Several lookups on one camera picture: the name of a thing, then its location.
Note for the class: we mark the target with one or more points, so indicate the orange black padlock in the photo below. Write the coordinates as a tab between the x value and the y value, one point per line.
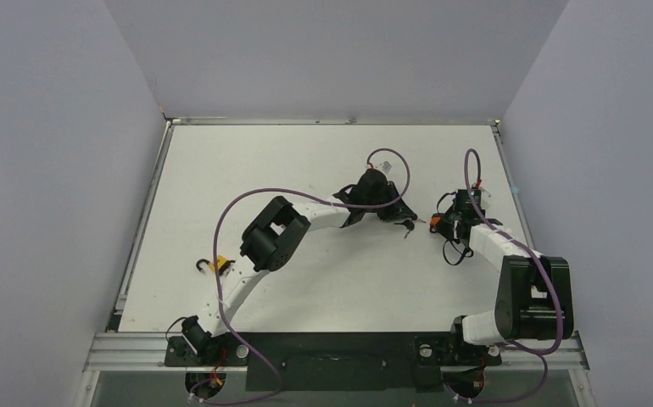
437	223

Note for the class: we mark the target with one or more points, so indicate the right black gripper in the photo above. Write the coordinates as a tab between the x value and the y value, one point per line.
449	225

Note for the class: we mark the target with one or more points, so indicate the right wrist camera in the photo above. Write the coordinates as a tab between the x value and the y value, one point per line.
480	193

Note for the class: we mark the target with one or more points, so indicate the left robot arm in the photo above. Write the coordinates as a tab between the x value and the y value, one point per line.
272	238

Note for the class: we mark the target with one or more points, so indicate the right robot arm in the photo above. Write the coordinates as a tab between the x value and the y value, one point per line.
533	298

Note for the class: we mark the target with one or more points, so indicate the yellow padlock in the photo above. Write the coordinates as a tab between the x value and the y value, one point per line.
221	266

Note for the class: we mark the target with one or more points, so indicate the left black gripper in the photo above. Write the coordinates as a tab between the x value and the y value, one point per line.
396	210

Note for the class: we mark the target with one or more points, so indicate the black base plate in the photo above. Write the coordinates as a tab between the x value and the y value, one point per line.
361	361

